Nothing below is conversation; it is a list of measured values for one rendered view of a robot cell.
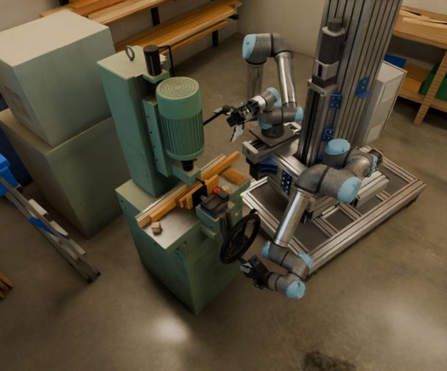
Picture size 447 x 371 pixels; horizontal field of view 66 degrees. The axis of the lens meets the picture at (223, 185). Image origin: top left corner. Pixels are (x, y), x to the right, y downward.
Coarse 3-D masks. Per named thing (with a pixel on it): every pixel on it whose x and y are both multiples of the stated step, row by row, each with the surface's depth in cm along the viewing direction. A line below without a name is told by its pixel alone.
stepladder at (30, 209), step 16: (0, 160) 158; (0, 176) 159; (0, 192) 163; (16, 192) 168; (32, 208) 179; (32, 224) 208; (48, 224) 191; (48, 240) 224; (64, 240) 206; (64, 256) 242; (80, 256) 223; (80, 272) 232; (96, 272) 243
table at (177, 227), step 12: (228, 168) 189; (240, 192) 183; (168, 216) 167; (180, 216) 167; (192, 216) 167; (144, 228) 162; (168, 228) 162; (180, 228) 162; (192, 228) 164; (204, 228) 166; (156, 240) 158; (168, 240) 158; (180, 240) 161; (168, 252) 158
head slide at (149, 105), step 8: (152, 96) 145; (144, 104) 145; (152, 104) 141; (152, 112) 144; (152, 120) 148; (160, 120) 148; (152, 128) 152; (160, 128) 150; (152, 136) 157; (160, 136) 153; (152, 144) 162; (160, 144) 156; (160, 152) 161; (160, 160) 166; (168, 160) 165; (160, 168) 171; (168, 168) 168; (168, 176) 171
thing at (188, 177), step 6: (174, 162) 169; (180, 162) 169; (174, 168) 168; (180, 168) 166; (180, 174) 167; (186, 174) 163; (192, 174) 162; (198, 174) 166; (186, 180) 166; (192, 180) 164
